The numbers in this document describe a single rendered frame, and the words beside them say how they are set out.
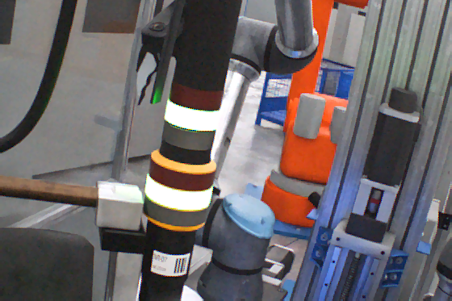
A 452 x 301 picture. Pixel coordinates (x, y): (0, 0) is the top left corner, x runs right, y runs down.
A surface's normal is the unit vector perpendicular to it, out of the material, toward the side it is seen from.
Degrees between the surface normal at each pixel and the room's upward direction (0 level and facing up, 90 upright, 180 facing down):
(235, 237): 89
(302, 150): 90
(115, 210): 90
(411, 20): 90
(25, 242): 37
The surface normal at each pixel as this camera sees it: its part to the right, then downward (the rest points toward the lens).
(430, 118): -0.39, 0.15
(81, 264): 0.52, -0.61
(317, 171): -0.12, 0.22
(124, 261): 0.25, 0.28
